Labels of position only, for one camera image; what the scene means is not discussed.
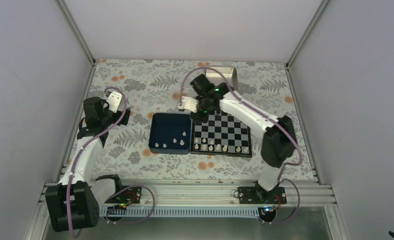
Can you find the aluminium frame post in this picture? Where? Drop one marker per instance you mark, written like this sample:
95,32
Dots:
314,20
75,29

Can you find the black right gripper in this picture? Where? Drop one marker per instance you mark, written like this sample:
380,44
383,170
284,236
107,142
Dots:
203,119

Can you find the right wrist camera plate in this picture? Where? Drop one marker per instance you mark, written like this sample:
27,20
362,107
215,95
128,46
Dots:
188,103

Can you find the dark blue piece tray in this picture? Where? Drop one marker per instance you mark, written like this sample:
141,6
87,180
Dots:
170,133

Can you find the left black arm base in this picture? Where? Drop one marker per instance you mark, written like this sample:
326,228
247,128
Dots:
114,208

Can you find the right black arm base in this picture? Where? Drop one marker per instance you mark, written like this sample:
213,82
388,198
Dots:
271,200

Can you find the black white chess board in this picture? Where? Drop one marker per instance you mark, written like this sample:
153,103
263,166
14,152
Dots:
221,129

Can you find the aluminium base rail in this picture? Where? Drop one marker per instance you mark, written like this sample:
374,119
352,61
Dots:
214,199

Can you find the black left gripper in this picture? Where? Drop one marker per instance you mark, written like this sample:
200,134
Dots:
124,121

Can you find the right aluminium frame post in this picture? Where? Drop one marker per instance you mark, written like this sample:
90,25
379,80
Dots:
314,20

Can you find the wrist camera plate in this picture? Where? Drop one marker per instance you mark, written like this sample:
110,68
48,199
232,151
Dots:
188,103
114,99

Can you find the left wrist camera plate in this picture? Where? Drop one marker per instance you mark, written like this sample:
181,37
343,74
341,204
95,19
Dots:
114,99

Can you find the silver metal tin box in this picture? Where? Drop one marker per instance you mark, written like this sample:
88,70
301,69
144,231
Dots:
230,73

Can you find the floral patterned table mat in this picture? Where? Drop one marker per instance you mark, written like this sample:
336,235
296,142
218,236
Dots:
153,86

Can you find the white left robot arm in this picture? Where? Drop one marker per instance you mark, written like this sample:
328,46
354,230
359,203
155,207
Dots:
72,203

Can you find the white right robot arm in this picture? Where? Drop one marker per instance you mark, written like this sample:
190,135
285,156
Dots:
277,133

